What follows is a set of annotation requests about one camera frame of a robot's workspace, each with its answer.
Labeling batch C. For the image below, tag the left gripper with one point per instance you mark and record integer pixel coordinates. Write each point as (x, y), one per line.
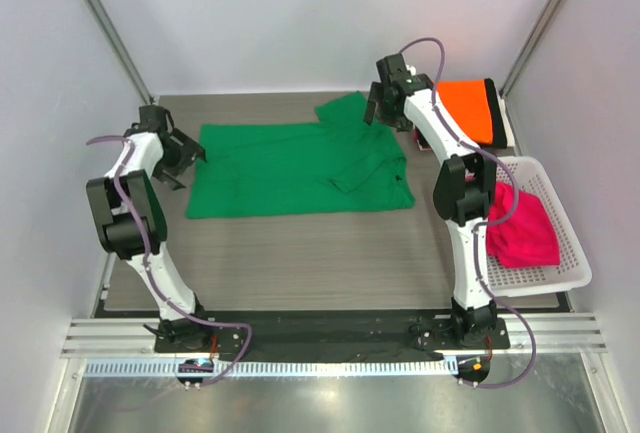
(188, 147)

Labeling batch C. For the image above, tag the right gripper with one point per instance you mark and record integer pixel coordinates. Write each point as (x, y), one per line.
(376, 93)

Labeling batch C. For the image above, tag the green t-shirt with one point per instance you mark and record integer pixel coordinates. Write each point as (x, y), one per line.
(337, 163)

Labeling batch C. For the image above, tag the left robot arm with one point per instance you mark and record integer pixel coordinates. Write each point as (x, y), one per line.
(131, 224)

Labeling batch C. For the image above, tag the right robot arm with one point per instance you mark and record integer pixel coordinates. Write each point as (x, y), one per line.
(463, 193)

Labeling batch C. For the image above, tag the folded orange t-shirt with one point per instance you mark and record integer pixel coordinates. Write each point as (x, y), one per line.
(467, 103)

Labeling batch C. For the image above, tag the folded black t-shirt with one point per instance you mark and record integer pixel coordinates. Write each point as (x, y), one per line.
(492, 95)

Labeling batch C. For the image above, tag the pink t-shirt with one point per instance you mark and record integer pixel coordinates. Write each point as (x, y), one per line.
(527, 238)

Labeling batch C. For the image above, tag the white plastic basket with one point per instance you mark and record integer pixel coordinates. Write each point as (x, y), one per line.
(527, 174)

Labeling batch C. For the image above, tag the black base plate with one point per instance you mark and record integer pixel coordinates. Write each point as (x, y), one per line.
(330, 336)

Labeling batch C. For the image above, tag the right aluminium frame post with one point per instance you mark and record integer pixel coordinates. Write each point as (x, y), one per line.
(541, 26)

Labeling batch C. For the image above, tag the aluminium frame post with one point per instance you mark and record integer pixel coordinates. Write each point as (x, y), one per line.
(541, 26)
(121, 53)

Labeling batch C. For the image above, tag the left aluminium frame post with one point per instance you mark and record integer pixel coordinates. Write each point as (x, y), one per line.
(121, 53)

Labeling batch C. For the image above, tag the white slotted cable duct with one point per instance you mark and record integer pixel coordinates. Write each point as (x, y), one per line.
(195, 368)

